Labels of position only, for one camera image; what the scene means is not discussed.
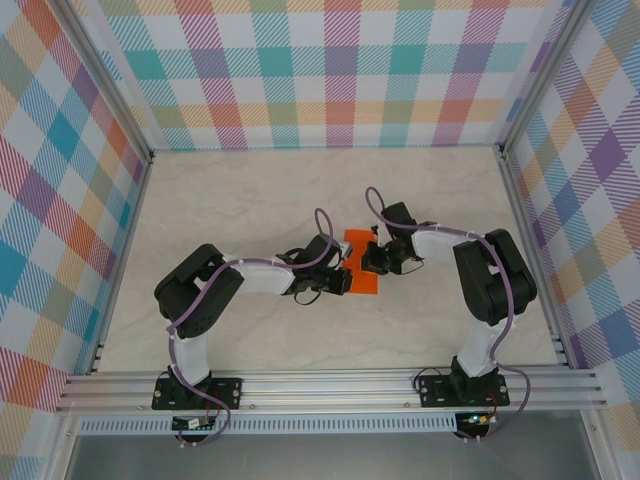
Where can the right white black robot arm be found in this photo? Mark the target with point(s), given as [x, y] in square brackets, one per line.
[480, 350]

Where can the aluminium mounting rail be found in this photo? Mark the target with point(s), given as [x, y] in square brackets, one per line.
[325, 390]

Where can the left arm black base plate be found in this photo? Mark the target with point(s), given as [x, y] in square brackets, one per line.
[225, 392]

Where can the aluminium table side rail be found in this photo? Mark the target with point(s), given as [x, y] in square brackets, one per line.
[525, 225]
[131, 225]

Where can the aluminium frame post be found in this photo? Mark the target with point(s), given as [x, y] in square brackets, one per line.
[540, 75]
[107, 75]

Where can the grey metal panel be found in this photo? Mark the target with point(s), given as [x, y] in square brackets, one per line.
[325, 457]

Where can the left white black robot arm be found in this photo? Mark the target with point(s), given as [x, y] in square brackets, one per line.
[197, 360]

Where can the orange square paper sheet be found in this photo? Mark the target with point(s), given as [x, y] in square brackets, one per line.
[365, 286]

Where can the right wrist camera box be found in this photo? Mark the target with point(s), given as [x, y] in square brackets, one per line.
[384, 234]

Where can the aluminium frame leg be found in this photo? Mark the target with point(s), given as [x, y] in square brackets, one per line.
[600, 450]
[61, 450]

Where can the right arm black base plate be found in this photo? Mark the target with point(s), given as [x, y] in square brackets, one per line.
[435, 390]

